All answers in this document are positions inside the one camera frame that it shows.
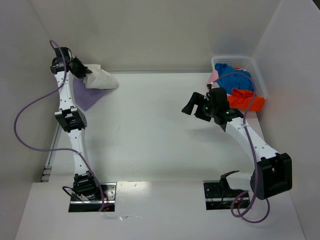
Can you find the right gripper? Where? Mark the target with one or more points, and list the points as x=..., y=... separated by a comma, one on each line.
x=200, y=106

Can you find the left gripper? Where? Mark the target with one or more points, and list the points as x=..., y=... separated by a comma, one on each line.
x=81, y=70

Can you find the white t shirt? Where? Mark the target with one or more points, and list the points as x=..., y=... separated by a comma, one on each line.
x=99, y=78

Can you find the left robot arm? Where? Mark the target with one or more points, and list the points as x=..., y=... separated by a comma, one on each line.
x=72, y=120

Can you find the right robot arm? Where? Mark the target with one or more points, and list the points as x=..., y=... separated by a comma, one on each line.
x=272, y=174

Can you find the folded purple t shirt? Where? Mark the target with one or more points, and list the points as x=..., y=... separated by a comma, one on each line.
x=84, y=97

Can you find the pink t shirt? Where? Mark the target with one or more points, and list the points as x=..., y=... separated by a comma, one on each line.
x=213, y=77

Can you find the orange t shirt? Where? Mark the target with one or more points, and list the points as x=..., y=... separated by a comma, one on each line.
x=241, y=99

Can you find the blue t shirt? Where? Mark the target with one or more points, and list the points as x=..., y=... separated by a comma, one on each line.
x=230, y=78

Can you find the white plastic basket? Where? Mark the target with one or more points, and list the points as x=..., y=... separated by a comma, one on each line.
x=244, y=62

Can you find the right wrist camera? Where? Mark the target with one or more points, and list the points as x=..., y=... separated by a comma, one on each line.
x=209, y=86

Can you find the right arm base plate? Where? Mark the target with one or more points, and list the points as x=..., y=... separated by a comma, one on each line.
x=215, y=199

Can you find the aluminium rail bracket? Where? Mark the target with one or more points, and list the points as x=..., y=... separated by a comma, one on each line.
x=46, y=174

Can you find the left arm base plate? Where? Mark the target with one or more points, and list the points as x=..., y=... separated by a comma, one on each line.
x=93, y=203

